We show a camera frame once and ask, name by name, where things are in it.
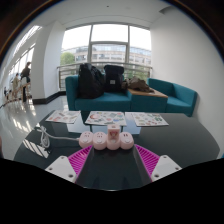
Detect teal side table wooden top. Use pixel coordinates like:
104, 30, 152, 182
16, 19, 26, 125
127, 87, 169, 114

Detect white power cable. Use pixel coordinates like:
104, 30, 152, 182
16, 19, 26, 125
34, 124, 82, 150

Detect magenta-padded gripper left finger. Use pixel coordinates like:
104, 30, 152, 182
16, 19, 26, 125
44, 145, 98, 184

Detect crumpled brown bag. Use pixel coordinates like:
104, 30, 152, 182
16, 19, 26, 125
121, 76, 155, 93

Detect teal armchair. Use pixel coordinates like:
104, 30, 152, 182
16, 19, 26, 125
147, 77, 198, 118

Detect grey-framed large window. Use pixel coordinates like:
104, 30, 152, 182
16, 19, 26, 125
60, 23, 153, 89

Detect person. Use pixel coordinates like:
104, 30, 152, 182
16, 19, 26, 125
19, 61, 33, 103
11, 73, 22, 100

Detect teal two-seat sofa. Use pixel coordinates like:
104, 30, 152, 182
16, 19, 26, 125
65, 74, 133, 113

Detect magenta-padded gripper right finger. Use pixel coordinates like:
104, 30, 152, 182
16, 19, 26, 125
132, 143, 183, 184

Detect metal balcony railing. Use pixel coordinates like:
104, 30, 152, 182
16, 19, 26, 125
56, 61, 153, 91

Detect black backpack with label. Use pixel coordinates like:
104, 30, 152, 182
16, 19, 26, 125
103, 64, 125, 93

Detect glossy black backpack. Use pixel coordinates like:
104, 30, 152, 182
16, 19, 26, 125
78, 62, 106, 100

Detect colourful sticker sheet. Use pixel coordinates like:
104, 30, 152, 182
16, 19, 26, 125
45, 109, 82, 125
130, 112, 170, 128
84, 110, 128, 127

